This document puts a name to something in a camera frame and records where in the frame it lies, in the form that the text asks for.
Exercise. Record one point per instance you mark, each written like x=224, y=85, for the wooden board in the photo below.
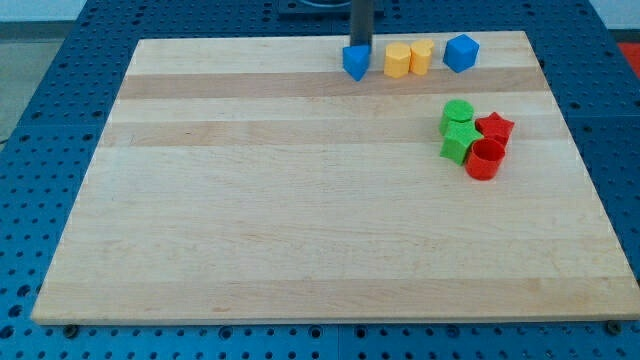
x=252, y=180

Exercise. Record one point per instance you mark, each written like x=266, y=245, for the yellow hexagonal block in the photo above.
x=397, y=60

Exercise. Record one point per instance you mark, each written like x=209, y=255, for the yellow heart block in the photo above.
x=421, y=56

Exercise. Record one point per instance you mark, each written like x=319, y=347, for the red star block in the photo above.
x=495, y=127

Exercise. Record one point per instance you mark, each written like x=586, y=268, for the green star block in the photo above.
x=458, y=138

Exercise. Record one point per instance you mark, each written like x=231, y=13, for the green cylinder block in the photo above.
x=455, y=110

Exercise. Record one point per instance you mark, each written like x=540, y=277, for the red cylinder block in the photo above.
x=484, y=159

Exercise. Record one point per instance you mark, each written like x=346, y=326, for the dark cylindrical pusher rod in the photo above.
x=361, y=22

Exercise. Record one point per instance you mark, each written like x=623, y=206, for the blue cube block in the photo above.
x=461, y=53

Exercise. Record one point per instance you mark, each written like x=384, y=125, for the blue triangular block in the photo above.
x=355, y=60

